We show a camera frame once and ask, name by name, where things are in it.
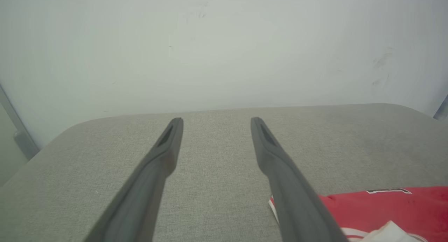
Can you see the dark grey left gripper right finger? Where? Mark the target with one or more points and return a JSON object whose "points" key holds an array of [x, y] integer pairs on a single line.
{"points": [[297, 207]]}

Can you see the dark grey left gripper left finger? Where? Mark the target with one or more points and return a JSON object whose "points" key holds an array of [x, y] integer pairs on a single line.
{"points": [[140, 200]]}

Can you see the red basketball jersey white sleeves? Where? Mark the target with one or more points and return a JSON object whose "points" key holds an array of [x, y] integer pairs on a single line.
{"points": [[385, 207]]}

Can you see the grey frame post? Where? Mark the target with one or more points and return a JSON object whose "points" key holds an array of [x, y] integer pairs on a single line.
{"points": [[24, 144]]}

